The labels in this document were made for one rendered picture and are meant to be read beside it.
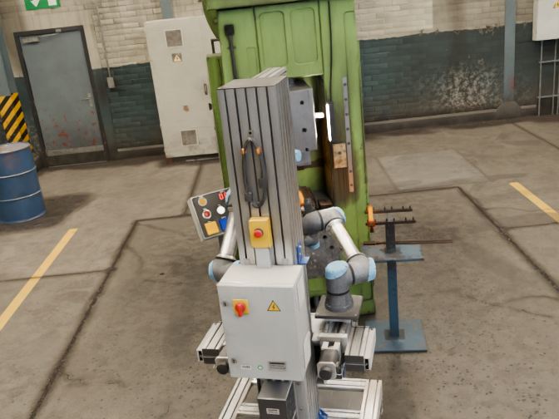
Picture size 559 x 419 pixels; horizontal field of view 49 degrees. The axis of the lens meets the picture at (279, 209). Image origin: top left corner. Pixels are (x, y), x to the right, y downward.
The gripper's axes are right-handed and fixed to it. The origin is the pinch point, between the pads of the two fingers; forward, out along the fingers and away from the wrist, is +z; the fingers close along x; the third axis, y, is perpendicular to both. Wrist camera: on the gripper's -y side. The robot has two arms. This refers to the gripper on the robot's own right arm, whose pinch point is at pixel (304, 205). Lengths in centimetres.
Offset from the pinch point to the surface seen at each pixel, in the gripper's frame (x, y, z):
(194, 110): -94, 12, 542
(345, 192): 31.7, 1.8, 22.9
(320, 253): 7.8, 36.6, 3.6
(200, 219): -69, -5, -14
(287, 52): 1, -98, 21
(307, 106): 9, -64, 8
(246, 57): -26, -98, 21
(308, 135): 7.4, -44.8, 8.0
